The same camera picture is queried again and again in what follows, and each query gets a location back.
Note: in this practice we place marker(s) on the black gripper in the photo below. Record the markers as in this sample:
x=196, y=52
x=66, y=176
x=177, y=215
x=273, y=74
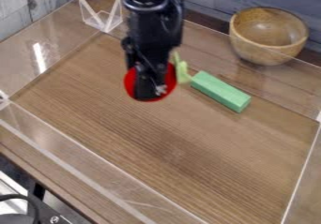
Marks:
x=156, y=30

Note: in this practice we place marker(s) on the red plush strawberry toy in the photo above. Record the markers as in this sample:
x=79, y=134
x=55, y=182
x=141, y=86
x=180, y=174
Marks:
x=147, y=87

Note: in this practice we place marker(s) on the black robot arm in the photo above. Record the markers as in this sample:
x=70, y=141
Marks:
x=156, y=31

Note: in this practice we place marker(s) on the green rectangular block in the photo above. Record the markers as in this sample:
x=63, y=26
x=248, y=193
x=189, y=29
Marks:
x=220, y=91

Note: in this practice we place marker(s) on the wooden bowl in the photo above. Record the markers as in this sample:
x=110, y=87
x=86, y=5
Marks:
x=268, y=35

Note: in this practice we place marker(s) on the clear acrylic corner bracket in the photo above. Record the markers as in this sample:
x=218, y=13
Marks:
x=102, y=20

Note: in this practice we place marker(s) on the clear acrylic tray wall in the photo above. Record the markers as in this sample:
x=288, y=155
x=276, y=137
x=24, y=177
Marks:
x=102, y=191

